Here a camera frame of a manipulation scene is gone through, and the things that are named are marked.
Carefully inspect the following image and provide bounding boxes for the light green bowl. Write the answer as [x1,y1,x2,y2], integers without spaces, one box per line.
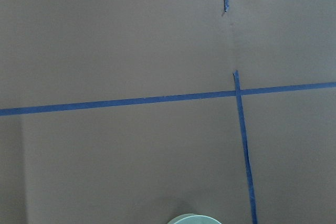
[168,214,221,224]

